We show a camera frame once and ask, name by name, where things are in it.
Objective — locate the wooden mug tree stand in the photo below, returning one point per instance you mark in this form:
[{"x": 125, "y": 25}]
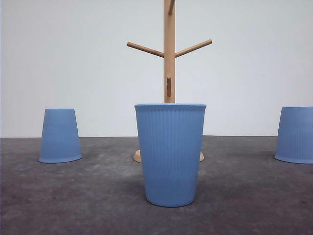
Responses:
[{"x": 169, "y": 56}]

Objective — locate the blue ribbed cup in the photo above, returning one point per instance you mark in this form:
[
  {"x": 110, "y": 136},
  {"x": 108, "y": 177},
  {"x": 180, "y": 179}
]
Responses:
[
  {"x": 170, "y": 138},
  {"x": 295, "y": 135},
  {"x": 60, "y": 138}
]

